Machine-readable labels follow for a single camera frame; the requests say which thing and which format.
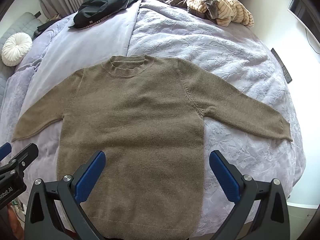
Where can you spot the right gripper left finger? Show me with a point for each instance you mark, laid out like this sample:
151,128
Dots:
43,220

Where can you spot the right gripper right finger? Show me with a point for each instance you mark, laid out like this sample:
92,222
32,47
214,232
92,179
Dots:
272,218

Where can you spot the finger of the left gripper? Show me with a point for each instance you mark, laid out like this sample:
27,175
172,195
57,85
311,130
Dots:
23,159
5,150

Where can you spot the brown knit sweater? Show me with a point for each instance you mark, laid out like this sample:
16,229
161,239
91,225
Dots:
146,114

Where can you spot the beige striped clothes pile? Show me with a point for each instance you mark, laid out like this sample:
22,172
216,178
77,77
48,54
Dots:
221,12

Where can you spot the round white pleated cushion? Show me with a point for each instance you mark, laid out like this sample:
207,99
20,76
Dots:
15,48

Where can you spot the grey quilted headboard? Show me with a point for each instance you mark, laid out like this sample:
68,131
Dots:
27,23

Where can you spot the dark green black garment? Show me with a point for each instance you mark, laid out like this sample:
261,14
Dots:
92,12

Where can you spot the lavender bed blanket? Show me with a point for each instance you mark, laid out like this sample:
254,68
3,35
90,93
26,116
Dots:
150,27

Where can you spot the curved monitor on wall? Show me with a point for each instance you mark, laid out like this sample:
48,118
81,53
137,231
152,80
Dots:
303,14

